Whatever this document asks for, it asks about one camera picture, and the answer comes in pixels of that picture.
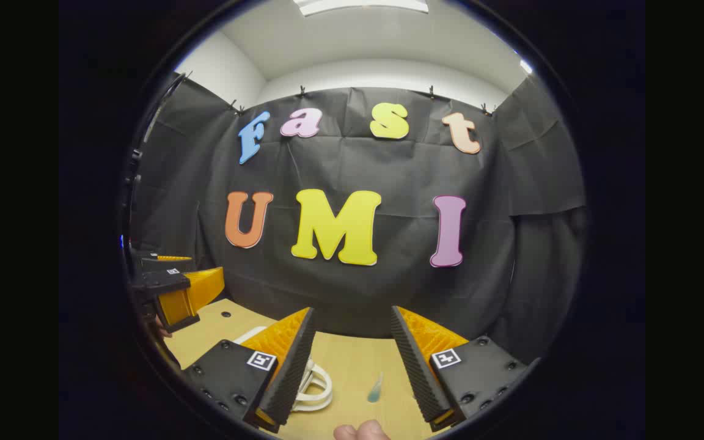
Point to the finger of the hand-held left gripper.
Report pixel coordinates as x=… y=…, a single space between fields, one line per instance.
x=159 y=282
x=156 y=264

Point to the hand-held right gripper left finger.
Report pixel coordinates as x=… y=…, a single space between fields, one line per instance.
x=294 y=366

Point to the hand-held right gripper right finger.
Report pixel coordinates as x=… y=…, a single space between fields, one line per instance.
x=410 y=360

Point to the white hard-shell suitcase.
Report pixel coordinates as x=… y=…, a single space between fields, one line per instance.
x=318 y=401

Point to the small teal cone bottle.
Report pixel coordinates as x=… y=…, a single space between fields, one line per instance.
x=376 y=391

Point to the small ceiling light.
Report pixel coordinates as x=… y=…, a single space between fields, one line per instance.
x=525 y=66

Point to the long ceiling light panel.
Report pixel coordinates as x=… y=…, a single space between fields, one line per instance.
x=361 y=5

